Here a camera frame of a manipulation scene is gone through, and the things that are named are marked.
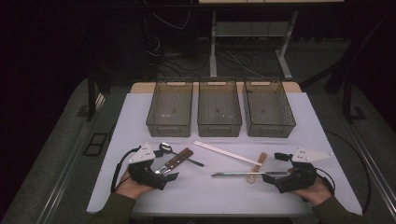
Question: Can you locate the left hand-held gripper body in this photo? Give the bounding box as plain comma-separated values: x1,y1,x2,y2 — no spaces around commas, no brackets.
128,142,169,191

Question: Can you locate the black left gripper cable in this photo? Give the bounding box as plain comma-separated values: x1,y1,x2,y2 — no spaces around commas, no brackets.
110,146,142,194

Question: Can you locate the black floor cable bundle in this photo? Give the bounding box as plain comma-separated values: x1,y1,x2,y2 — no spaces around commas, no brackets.
148,50,213,79

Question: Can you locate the dark wooden handle knife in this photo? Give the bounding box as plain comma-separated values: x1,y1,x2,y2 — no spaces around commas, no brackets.
157,149,195,175

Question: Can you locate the smoky transparent plastic bin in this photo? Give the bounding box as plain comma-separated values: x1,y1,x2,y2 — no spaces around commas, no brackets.
196,77,243,138
145,77,194,138
242,77,297,139

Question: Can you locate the white floor cable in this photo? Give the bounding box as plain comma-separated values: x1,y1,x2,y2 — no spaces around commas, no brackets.
223,49,266,78

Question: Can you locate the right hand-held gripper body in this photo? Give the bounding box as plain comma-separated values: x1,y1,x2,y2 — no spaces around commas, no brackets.
275,147,334,194

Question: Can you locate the light wooden handle knife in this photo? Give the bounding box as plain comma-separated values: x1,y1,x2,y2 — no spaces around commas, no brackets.
154,147,191,175

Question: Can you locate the white table cover sheet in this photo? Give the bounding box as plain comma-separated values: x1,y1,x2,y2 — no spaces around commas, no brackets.
86,91,363,217

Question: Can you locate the person's right hand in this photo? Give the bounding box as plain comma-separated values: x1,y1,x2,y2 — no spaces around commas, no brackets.
290,175,332,207

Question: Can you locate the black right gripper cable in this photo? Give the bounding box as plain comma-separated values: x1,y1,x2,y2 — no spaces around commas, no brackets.
316,129,372,216

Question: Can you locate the metal floor rail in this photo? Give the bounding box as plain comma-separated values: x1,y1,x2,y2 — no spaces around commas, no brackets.
36,92,107,224
344,118,396,217

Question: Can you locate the black handled metal spoon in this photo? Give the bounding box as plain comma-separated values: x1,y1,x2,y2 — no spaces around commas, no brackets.
159,142,205,168

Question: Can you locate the white metal frame desk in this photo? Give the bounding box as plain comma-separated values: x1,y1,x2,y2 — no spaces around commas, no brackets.
199,0,346,80

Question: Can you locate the black metal stand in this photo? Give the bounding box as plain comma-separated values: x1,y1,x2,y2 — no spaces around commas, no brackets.
86,62,114,122
341,74,369,124

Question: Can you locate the black floor socket frame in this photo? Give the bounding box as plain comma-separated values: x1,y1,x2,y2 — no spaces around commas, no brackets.
82,133,108,158

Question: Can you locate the person's left hand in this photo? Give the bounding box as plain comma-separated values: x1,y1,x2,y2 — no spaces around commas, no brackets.
115,169,157,201

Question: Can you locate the white hanging cable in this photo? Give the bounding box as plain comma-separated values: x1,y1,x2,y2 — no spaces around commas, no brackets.
144,0,191,31

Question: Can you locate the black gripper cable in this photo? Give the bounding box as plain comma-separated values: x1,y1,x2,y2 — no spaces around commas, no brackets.
110,146,142,194
316,129,372,216

